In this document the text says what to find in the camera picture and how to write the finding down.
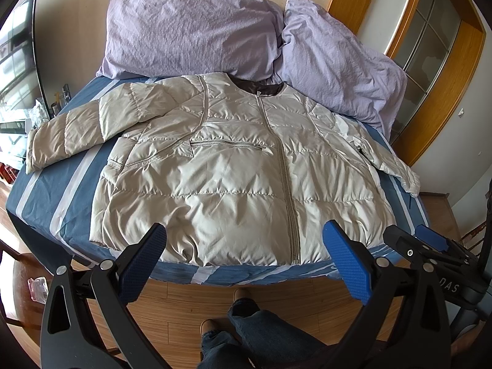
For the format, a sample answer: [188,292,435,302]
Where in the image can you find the right lavender pillow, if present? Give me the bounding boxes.
[275,0,407,137]

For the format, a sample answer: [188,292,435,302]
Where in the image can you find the blue striped bed sheet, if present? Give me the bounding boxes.
[6,77,430,287]

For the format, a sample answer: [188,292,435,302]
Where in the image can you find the person's jeans legs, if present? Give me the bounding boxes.
[198,298,328,368]

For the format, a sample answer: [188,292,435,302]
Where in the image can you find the brown shoe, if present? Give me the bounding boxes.
[233,288,252,302]
[200,319,220,337]

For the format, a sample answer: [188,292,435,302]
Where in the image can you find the crumpled plastic wrapper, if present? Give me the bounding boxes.
[27,276,48,304]

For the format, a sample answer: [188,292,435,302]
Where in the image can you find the cluttered side table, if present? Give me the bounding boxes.
[1,83,72,183]

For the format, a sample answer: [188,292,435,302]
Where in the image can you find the brown left shoe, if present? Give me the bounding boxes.
[200,319,220,337]

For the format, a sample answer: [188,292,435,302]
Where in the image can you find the brown right shoe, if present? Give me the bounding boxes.
[233,288,252,302]

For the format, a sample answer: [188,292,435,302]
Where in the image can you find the left lavender pillow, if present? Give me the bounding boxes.
[97,0,284,82]

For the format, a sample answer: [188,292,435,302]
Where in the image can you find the beige puffer jacket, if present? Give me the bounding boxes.
[26,73,420,267]

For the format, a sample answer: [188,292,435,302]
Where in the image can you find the black television screen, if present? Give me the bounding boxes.
[1,0,52,120]

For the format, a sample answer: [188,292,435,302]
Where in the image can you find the lavender pillow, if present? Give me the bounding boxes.
[275,0,407,137]
[97,0,284,82]

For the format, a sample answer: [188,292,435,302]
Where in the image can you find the wooden glass door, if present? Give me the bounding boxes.
[327,0,487,169]

